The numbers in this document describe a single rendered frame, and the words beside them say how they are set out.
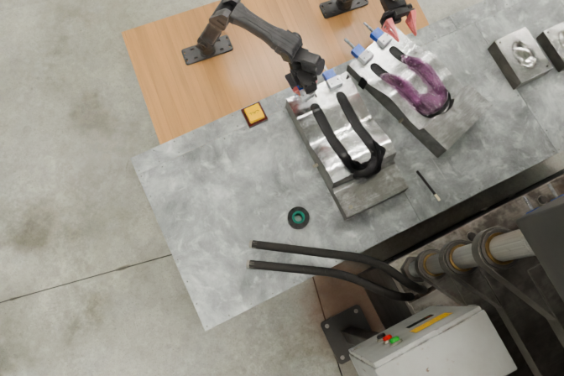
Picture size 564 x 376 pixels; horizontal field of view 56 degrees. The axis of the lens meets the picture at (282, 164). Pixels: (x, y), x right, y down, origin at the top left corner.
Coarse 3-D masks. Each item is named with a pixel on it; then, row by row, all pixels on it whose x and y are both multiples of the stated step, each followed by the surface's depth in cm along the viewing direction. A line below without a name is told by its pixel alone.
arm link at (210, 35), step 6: (222, 0) 176; (222, 6) 175; (228, 6) 175; (228, 18) 176; (210, 24) 184; (204, 30) 194; (210, 30) 189; (216, 30) 186; (204, 36) 195; (210, 36) 193; (216, 36) 191; (198, 42) 202; (204, 42) 199; (210, 42) 197; (210, 48) 201
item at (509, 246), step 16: (496, 240) 118; (512, 240) 110; (416, 256) 196; (432, 256) 166; (464, 256) 137; (496, 256) 119; (512, 256) 113; (528, 256) 109; (400, 272) 194; (432, 272) 167
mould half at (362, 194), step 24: (312, 120) 198; (336, 120) 199; (360, 120) 199; (312, 144) 196; (360, 144) 193; (384, 144) 191; (336, 168) 189; (384, 168) 197; (336, 192) 194; (360, 192) 194; (384, 192) 195
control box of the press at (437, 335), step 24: (360, 312) 265; (432, 312) 149; (456, 312) 132; (480, 312) 125; (336, 336) 262; (360, 336) 213; (384, 336) 146; (408, 336) 133; (432, 336) 124; (456, 336) 124; (480, 336) 124; (360, 360) 140; (384, 360) 122; (408, 360) 122; (432, 360) 122; (456, 360) 122; (480, 360) 122; (504, 360) 123
